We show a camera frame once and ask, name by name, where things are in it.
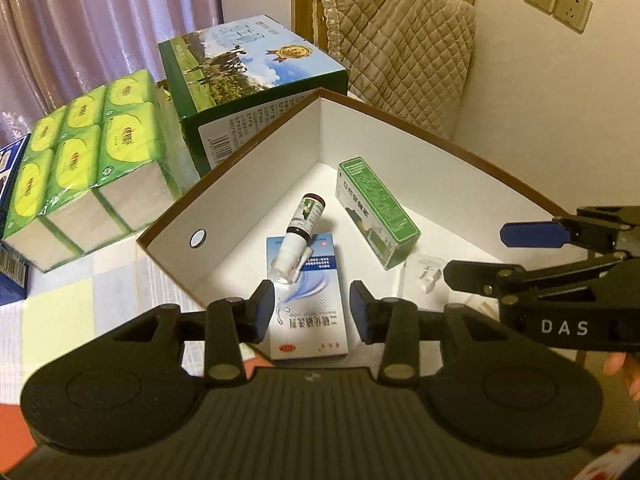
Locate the clear plastic blister case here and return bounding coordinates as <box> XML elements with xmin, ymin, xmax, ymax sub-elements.
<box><xmin>398</xmin><ymin>254</ymin><xmax>449</xmax><ymax>312</ymax></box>

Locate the blue white medicine box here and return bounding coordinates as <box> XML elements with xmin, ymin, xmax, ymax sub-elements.
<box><xmin>266</xmin><ymin>233</ymin><xmax>348</xmax><ymax>361</ymax></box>

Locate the brown spray bottle white cap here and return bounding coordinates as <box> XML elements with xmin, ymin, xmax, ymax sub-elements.
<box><xmin>268</xmin><ymin>193</ymin><xmax>326</xmax><ymax>284</ymax></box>

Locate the green white medicine box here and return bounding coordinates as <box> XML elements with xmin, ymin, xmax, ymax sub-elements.
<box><xmin>335</xmin><ymin>157</ymin><xmax>421</xmax><ymax>270</ymax></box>

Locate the person's hand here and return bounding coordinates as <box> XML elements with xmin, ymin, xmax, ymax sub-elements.
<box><xmin>603</xmin><ymin>352</ymin><xmax>640</xmax><ymax>401</ymax></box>

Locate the brown cardboard box white inside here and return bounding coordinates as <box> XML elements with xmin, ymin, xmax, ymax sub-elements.
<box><xmin>135</xmin><ymin>86</ymin><xmax>576</xmax><ymax>376</ymax></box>

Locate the checkered pastel tablecloth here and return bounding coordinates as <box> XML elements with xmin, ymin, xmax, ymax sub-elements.
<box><xmin>1</xmin><ymin>235</ymin><xmax>198</xmax><ymax>404</ymax></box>

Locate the green tissue pack bundle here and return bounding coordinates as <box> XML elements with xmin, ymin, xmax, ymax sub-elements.
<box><xmin>1</xmin><ymin>70</ymin><xmax>198</xmax><ymax>272</ymax></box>

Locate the blue printed box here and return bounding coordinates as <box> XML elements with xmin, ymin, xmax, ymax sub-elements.
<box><xmin>0</xmin><ymin>131</ymin><xmax>33</xmax><ymax>307</ymax></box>

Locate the green milk carton box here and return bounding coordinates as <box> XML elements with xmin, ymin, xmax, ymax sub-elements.
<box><xmin>158</xmin><ymin>14</ymin><xmax>348</xmax><ymax>176</ymax></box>

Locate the red table mat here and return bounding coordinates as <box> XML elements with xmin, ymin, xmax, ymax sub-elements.
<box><xmin>0</xmin><ymin>404</ymin><xmax>36</xmax><ymax>472</ymax></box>

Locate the beige quilted chair cover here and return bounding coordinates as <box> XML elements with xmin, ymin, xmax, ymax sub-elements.
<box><xmin>312</xmin><ymin>0</ymin><xmax>476</xmax><ymax>140</ymax></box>

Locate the pink curtain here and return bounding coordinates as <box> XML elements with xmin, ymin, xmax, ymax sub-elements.
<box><xmin>1</xmin><ymin>0</ymin><xmax>222</xmax><ymax>144</ymax></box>

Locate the double wall socket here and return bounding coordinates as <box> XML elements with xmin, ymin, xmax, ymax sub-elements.
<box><xmin>524</xmin><ymin>0</ymin><xmax>592</xmax><ymax>34</ymax></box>

